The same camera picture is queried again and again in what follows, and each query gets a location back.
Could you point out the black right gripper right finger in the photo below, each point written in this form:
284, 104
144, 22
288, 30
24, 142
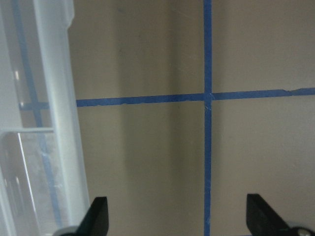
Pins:
262, 220

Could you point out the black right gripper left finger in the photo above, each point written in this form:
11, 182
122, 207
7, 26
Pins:
94, 223

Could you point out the clear plastic box lid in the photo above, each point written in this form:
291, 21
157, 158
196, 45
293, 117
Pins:
43, 188

